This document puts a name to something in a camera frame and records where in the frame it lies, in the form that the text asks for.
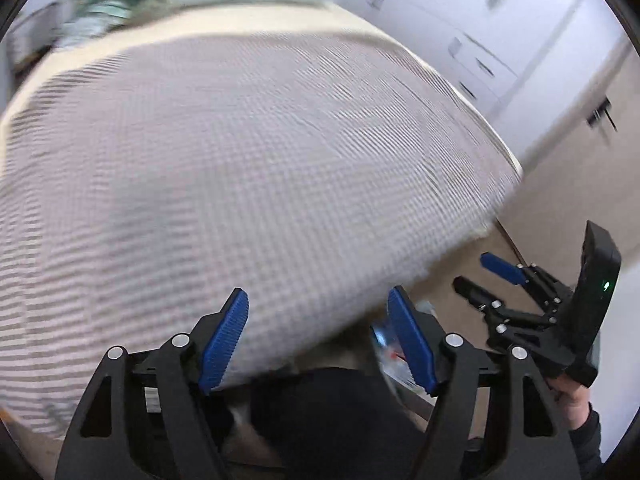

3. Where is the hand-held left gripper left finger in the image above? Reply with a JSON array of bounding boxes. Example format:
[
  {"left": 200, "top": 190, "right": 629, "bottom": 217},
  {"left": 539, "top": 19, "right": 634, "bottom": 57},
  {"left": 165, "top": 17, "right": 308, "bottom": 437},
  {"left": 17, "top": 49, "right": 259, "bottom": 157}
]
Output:
[{"left": 55, "top": 287, "right": 250, "bottom": 480}]

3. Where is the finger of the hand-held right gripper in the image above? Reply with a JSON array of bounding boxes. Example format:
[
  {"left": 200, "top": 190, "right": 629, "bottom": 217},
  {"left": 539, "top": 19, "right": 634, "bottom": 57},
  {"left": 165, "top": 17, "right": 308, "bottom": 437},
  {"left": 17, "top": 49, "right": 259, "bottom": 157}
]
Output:
[
  {"left": 452, "top": 276, "right": 558, "bottom": 328},
  {"left": 479, "top": 252, "right": 571, "bottom": 318}
]

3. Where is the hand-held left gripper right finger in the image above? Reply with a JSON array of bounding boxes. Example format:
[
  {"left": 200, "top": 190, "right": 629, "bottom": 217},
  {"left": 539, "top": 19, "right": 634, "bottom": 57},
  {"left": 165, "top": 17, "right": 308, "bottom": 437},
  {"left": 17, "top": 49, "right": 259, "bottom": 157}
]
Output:
[{"left": 387, "top": 286, "right": 583, "bottom": 480}]

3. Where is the person's right forearm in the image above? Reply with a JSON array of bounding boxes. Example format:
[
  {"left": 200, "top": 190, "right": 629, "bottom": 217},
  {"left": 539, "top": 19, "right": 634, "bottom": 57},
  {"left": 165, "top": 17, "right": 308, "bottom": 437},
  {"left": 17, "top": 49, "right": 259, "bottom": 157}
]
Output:
[{"left": 567, "top": 407, "right": 606, "bottom": 480}]

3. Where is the person's right hand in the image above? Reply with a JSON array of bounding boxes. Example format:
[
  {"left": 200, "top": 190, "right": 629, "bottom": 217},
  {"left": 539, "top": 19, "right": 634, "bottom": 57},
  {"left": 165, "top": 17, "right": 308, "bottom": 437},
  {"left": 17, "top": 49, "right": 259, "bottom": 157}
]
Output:
[{"left": 547, "top": 372, "right": 593, "bottom": 431}]

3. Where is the person's dark clothing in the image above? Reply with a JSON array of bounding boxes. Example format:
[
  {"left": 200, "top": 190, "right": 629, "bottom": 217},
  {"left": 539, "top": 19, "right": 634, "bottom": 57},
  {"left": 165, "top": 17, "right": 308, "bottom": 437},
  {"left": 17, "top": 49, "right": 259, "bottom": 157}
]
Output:
[{"left": 220, "top": 367, "right": 436, "bottom": 480}]

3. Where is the white wardrobe drawer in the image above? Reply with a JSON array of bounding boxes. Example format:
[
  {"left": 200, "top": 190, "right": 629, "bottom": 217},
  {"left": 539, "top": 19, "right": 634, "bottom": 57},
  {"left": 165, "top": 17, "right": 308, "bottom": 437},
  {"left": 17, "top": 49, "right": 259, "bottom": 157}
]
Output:
[
  {"left": 457, "top": 77, "right": 501, "bottom": 116},
  {"left": 447, "top": 35, "right": 518, "bottom": 92}
]

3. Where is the checked grey blanket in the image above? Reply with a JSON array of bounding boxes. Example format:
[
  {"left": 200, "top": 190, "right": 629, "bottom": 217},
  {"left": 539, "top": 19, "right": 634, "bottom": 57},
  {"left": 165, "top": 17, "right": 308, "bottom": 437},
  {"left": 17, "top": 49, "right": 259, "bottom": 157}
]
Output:
[{"left": 0, "top": 30, "right": 523, "bottom": 436}]

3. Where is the white wardrobe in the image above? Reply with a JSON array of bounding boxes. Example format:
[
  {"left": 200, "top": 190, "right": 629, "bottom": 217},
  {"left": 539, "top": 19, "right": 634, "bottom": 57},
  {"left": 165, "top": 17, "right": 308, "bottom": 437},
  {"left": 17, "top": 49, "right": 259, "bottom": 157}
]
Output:
[{"left": 320, "top": 0, "right": 631, "bottom": 171}]

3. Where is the bed with cream sheet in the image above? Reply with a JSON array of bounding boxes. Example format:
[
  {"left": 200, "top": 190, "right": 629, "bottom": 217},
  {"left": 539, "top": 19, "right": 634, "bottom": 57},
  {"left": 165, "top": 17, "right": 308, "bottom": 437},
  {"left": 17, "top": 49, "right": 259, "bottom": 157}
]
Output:
[{"left": 0, "top": 0, "right": 526, "bottom": 441}]

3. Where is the black door handle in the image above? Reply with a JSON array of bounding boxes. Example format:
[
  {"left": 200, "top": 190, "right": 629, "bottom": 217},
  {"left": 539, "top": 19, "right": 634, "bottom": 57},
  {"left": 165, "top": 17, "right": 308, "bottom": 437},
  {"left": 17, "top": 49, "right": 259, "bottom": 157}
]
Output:
[{"left": 586, "top": 96, "right": 618, "bottom": 132}]

